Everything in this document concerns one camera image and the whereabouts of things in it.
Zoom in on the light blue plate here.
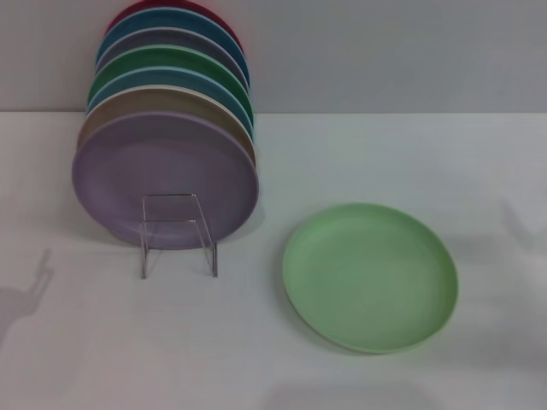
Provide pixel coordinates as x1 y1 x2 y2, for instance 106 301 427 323
85 65 256 132

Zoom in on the dark blue plate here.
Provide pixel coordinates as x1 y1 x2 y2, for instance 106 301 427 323
94 7 250 74

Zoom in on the beige plate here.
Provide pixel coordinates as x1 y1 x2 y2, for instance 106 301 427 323
76 84 258 168

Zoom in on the dark green plate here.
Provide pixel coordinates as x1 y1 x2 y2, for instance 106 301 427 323
87 44 252 110

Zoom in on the clear acrylic plate rack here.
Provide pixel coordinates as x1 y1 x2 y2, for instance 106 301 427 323
140 193 220 280

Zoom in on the lilac plate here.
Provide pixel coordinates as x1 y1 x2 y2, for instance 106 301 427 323
71 109 261 251

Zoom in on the grey plate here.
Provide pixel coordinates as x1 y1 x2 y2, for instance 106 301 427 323
94 27 251 91

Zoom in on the red plate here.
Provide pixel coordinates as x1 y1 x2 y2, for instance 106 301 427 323
104 0 245 53

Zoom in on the light green plate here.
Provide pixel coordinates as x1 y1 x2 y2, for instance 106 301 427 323
280 202 460 354

